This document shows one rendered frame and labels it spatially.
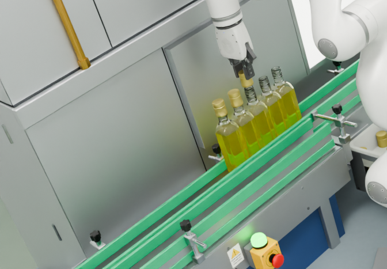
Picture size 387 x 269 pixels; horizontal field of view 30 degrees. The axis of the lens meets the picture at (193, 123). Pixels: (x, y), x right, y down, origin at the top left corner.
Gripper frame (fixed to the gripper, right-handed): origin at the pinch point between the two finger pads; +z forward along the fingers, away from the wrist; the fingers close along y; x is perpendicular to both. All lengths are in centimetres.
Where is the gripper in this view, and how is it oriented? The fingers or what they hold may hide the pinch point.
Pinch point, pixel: (243, 70)
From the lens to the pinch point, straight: 207.7
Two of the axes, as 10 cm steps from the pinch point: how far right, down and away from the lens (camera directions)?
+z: 3.0, 8.4, 4.5
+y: 6.1, 1.9, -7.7
